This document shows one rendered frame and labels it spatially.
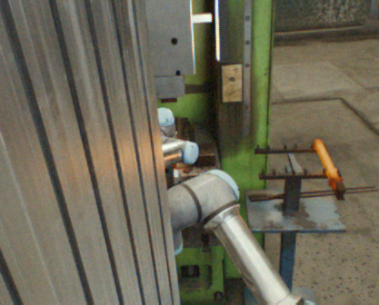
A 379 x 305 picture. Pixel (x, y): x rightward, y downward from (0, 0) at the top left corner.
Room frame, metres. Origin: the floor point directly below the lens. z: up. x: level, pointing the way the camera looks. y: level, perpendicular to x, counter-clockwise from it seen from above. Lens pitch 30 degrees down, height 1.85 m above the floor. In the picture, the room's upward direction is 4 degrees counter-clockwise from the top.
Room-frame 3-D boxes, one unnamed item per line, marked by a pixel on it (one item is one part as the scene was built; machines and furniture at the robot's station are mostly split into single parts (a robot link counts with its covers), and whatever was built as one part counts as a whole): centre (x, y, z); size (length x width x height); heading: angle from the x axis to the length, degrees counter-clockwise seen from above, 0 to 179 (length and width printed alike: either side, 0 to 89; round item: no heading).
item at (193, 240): (1.76, 0.04, 0.69); 0.56 x 0.38 x 0.45; 178
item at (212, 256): (1.76, 0.04, 0.23); 0.55 x 0.37 x 0.47; 178
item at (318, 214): (1.37, -0.44, 0.75); 0.40 x 0.30 x 0.02; 84
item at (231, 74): (1.66, -0.22, 1.27); 0.09 x 0.02 x 0.17; 88
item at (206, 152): (1.59, -0.08, 0.95); 0.12 x 0.08 x 0.06; 178
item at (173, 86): (1.75, 0.09, 1.32); 0.42 x 0.20 x 0.10; 178
